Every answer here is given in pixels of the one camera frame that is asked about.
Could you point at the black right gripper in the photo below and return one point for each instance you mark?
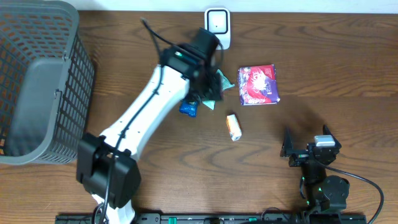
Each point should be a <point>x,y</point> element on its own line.
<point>304,154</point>

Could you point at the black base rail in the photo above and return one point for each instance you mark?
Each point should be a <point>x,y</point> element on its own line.
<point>155,218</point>

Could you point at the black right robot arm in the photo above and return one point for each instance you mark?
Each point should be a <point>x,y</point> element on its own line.
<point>324,193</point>

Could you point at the purple red Carefree pack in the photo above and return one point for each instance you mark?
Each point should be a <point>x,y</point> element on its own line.
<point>258,85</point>

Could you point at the mint green snack packet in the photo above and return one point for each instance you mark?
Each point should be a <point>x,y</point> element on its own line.
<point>225,84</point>

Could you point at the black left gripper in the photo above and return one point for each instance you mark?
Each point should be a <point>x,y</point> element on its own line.
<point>212,86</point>

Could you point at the orange small carton box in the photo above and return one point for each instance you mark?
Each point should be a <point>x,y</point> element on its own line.
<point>233,127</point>

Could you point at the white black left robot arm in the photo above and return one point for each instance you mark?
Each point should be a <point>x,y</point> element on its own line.
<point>107,164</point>

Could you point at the blue Oreo packet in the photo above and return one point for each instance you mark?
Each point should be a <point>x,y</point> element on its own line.
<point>189,108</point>

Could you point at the dark grey plastic basket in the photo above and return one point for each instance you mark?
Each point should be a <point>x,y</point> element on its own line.
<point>47,80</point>

